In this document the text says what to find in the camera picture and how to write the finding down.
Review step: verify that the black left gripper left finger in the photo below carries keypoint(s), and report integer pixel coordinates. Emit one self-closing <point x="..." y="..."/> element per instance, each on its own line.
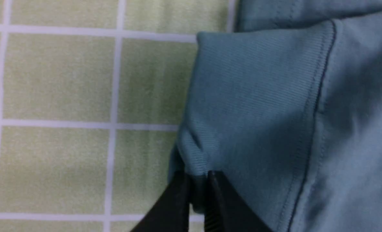
<point x="170" y="213"/>

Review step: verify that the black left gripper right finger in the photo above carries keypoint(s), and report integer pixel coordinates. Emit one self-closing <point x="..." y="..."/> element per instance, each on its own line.
<point x="226" y="211"/>

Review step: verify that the green long-sleeve top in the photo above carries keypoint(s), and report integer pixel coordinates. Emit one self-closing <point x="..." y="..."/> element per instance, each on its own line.
<point x="289" y="108"/>

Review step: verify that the green checkered tablecloth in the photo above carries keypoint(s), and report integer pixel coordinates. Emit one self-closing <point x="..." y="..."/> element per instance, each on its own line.
<point x="91" y="95"/>

